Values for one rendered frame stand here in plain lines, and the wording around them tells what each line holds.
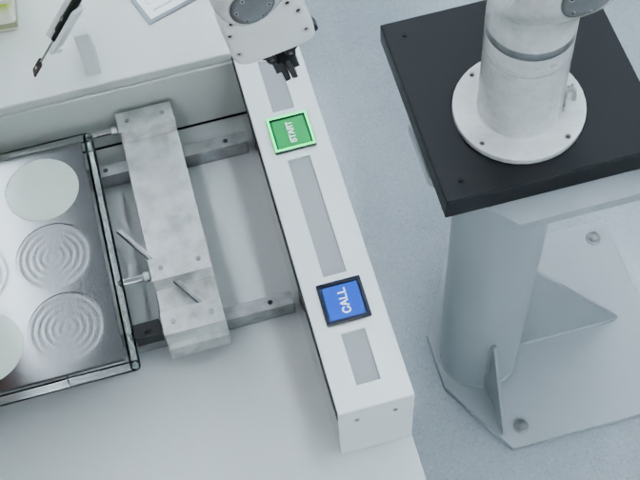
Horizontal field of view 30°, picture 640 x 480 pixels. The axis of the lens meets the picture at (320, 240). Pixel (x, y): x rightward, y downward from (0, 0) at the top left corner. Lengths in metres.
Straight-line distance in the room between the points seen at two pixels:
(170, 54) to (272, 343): 0.43
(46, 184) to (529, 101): 0.67
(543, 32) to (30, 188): 0.72
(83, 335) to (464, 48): 0.70
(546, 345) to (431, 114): 0.89
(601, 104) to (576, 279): 0.87
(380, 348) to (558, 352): 1.09
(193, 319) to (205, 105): 0.37
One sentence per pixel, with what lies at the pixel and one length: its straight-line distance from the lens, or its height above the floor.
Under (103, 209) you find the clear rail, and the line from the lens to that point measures 1.64.
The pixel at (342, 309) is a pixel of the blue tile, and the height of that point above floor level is 0.96.
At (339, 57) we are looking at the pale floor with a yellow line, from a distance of 2.88.
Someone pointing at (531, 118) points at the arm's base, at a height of 0.92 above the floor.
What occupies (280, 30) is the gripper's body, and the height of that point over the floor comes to 1.21.
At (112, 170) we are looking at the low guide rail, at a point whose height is 0.85.
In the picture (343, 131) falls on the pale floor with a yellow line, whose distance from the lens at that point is 2.76.
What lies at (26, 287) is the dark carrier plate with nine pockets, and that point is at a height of 0.90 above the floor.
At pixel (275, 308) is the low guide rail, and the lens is 1.59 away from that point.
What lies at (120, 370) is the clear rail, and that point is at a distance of 1.53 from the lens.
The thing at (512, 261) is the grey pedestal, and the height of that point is 0.54.
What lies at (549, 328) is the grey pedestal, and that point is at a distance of 2.47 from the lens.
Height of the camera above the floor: 2.28
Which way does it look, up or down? 61 degrees down
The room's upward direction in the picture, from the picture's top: 5 degrees counter-clockwise
